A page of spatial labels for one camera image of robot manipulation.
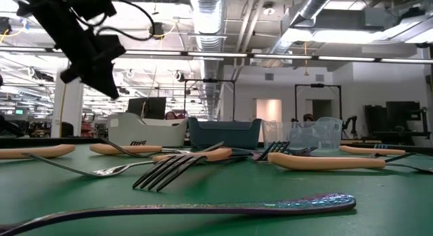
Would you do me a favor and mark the clear plastic bin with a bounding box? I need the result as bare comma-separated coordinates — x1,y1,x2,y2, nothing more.
261,116,344,152

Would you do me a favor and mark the black gantry frame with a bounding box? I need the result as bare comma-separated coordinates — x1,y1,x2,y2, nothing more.
294,82,343,122

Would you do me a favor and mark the grey rectangular air duct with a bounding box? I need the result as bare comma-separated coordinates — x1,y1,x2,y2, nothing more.
290,5,433,44

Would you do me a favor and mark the white square pillar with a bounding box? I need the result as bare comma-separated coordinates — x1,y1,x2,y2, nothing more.
50,58,85,139

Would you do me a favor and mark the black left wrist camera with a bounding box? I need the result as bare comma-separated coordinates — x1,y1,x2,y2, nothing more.
60,67,83,85

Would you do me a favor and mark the black monitor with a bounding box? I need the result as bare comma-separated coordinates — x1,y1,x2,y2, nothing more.
125,96,168,121

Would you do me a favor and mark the black workstation equipment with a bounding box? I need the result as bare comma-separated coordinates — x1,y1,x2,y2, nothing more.
363,99,433,146

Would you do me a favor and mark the white plastic bin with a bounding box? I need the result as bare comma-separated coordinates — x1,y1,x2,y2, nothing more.
107,112,189,148

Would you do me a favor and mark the blue plastic bin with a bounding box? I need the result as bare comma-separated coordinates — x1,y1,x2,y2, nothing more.
187,117,263,150

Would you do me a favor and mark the green table mat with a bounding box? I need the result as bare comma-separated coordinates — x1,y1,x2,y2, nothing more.
0,143,433,236

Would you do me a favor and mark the long ceiling light rail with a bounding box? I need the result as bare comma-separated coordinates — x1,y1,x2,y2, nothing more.
0,46,433,65

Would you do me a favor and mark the yellow cable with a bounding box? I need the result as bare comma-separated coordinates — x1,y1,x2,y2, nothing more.
58,82,68,139

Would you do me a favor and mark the silver ventilation duct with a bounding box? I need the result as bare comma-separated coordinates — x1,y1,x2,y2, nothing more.
187,0,228,122
260,0,339,70

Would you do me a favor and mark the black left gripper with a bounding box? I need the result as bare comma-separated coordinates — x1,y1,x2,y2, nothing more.
29,5,127,99

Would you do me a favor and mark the wooden-handled silver fork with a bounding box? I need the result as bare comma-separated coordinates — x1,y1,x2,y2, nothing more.
339,145,407,157
0,143,76,160
20,147,233,179
89,143,190,156
267,151,433,174

